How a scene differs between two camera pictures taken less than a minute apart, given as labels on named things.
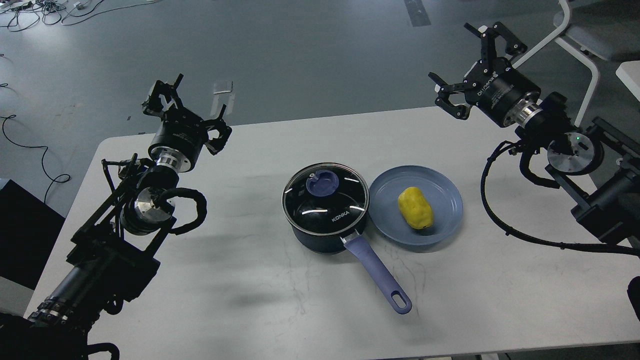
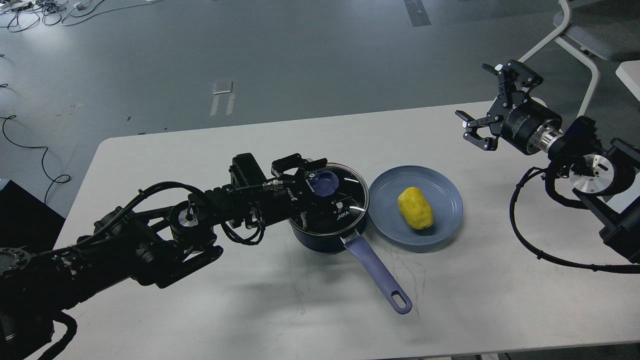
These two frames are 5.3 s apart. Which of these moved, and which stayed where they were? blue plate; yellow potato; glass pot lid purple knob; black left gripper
Moved: black left gripper
Stayed: blue plate; glass pot lid purple knob; yellow potato
